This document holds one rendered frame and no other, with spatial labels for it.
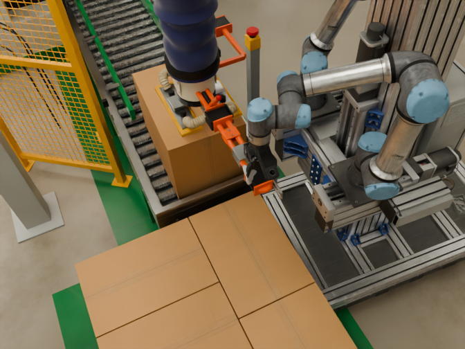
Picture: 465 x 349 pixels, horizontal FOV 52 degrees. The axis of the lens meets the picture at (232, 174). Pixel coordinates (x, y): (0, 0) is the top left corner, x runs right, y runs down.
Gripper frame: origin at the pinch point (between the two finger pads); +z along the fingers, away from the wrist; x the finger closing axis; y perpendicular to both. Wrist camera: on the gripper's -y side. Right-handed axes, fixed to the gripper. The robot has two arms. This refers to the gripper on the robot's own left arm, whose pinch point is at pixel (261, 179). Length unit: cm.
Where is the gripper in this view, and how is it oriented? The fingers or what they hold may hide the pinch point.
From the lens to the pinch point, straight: 170.3
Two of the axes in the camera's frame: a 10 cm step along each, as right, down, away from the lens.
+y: -4.1, -7.1, 5.6
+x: -9.1, 3.5, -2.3
